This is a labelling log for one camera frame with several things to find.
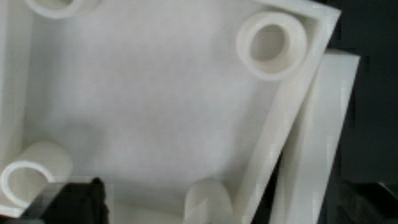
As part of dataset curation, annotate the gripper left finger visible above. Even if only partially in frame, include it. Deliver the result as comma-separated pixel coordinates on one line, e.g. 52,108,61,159
20,178,110,224

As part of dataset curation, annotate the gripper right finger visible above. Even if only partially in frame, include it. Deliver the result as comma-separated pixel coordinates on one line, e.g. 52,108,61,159
331,181,398,224

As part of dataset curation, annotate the white square table top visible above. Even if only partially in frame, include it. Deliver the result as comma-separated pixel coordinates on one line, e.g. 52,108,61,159
0,0,340,224

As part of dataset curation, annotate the white L-shaped obstacle fence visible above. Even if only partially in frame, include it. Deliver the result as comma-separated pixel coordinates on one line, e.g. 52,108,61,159
269,49,361,224

